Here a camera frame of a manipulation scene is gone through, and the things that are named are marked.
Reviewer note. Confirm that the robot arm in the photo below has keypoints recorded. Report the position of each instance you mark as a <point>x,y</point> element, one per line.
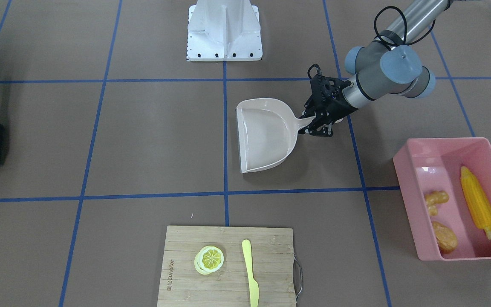
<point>387,66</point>

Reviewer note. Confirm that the yellow lemon slices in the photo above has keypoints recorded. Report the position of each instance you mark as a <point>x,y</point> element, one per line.
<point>208,260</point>

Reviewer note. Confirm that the pink plastic bin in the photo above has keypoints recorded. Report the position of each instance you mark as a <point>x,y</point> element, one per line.
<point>424,165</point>

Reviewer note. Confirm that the beige plastic dustpan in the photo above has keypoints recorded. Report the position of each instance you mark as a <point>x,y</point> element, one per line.
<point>267,133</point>

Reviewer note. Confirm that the yellow toy corn cob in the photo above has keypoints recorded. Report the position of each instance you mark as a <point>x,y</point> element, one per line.
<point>476,200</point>

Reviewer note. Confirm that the bamboo cutting board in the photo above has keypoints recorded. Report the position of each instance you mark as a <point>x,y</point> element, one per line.
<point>273,262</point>

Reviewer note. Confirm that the yellow plastic knife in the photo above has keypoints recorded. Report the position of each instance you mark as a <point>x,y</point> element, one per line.
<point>253,286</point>

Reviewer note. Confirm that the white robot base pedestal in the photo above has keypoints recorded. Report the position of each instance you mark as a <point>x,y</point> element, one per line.
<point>224,30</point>

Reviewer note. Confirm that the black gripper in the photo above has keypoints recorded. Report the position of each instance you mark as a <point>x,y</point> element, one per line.
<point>336,111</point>

